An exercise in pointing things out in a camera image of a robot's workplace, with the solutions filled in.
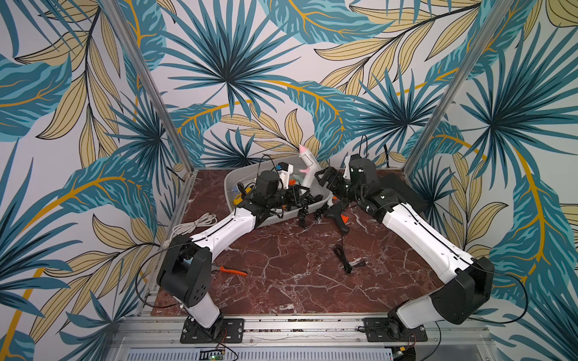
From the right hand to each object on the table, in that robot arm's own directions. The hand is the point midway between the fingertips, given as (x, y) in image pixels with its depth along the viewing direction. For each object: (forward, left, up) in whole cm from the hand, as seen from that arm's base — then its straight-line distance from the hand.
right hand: (322, 178), depth 77 cm
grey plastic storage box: (-7, +14, +3) cm, 16 cm away
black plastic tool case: (+19, -42, -26) cm, 53 cm away
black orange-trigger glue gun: (+5, -10, -28) cm, 30 cm away
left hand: (-1, +5, -6) cm, 8 cm away
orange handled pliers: (-19, +39, -28) cm, 52 cm away
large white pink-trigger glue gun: (+8, +2, -1) cm, 8 cm away
